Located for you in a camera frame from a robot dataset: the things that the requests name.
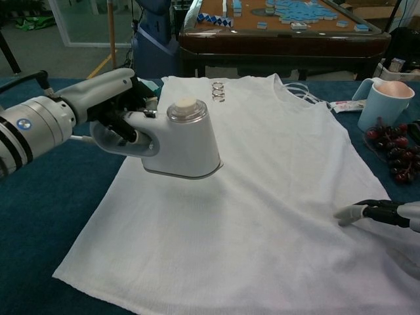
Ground grey black right robot hand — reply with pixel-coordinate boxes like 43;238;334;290
333;199;420;234

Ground grey black left robot hand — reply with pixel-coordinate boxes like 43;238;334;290
60;68;159;144

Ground white handheld steam iron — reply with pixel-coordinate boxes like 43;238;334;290
70;97;224;180

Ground white sleeveless knit top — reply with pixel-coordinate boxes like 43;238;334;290
52;73;420;315

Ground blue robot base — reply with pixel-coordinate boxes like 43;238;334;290
131;0;180;79

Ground green wet wipes pack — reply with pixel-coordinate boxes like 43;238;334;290
136;78;161;99

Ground wooden pole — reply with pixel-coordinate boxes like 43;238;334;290
108;0;118;70

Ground dark red cherry bunch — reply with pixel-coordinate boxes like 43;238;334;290
364;117;420;184

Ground white framed glass partition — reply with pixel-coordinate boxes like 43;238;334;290
45;0;135;47

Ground dark green object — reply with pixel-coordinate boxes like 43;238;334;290
408;120;420;145

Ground green bag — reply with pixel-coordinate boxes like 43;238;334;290
14;16;55;32

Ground black table leg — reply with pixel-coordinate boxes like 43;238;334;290
0;31;22;75

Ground light blue plastic mug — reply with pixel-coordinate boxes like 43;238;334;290
352;77;413;132

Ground small white pink sachet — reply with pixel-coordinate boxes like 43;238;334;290
329;100;367;114

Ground blue white snake cube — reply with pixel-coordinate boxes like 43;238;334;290
196;11;236;28

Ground white plastic basket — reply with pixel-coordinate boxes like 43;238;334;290
375;58;420;82

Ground dark blue table cloth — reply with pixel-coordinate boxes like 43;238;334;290
0;77;420;315

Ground brown mahjong table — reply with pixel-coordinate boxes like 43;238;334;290
178;0;392;81

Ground blue mahjong tile pile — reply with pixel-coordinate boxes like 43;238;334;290
275;0;335;24

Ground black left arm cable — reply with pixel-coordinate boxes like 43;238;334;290
0;70;55;98

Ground silver ring chain ornament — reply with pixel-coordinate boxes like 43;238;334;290
211;81;226;104

